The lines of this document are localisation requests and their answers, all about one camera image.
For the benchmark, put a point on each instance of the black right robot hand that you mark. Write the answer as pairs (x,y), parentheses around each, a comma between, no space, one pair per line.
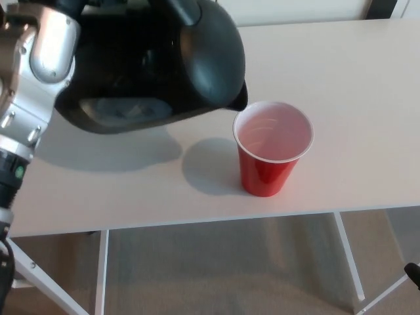
(414,275)

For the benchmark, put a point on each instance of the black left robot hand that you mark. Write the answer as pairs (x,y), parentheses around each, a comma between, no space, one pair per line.
(98,4)

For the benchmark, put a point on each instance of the black electric kettle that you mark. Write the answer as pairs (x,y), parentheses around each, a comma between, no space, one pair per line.
(203,59)

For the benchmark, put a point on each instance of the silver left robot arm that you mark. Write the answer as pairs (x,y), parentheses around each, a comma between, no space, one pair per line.
(46,55)

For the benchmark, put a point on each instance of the red plastic cup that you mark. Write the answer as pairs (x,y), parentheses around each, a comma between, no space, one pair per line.
(262,177)

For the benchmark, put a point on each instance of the black cabinet pull tab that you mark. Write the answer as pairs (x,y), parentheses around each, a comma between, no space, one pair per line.
(380,8)

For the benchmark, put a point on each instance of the white table leg frame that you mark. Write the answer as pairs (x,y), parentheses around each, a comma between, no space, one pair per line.
(349,259)
(102,279)

